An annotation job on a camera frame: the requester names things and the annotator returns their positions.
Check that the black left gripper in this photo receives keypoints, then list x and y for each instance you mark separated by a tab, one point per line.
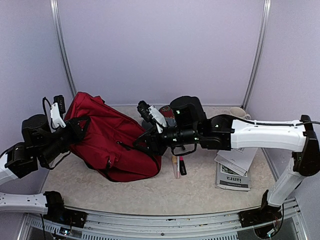
77	133

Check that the red student backpack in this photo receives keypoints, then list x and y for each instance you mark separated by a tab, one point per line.
108	143

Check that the white paper book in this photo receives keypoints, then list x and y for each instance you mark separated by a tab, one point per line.
237	160

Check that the pink highlighter pen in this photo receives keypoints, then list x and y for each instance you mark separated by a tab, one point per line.
175	160

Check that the ianra magazine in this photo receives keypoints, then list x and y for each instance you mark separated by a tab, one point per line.
227	179

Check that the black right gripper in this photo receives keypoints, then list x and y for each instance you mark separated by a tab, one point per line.
154	146

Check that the left aluminium frame post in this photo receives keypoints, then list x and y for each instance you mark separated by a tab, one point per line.
54	5

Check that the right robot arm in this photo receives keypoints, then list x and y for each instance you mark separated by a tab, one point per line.
227	132

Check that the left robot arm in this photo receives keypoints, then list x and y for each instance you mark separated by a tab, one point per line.
40	148

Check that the white ceramic mug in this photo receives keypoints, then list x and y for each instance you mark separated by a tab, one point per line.
239	113

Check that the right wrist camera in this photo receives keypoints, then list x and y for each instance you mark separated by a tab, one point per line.
152	115

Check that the aluminium frame post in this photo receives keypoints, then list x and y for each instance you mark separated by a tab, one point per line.
258	53
54	5

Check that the aluminium front rail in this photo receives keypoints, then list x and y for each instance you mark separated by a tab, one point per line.
100	225

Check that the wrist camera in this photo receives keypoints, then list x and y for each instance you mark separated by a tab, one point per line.
57	110
152	115

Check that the right aluminium frame post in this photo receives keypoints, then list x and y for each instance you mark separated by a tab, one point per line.
258	53

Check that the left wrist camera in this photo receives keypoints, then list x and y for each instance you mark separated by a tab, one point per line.
57	110

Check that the grey pencil pouch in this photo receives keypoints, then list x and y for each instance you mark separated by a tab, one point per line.
147	125

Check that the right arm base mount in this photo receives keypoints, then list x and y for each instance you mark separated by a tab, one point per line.
263	214

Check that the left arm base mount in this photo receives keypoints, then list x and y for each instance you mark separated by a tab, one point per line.
58	213

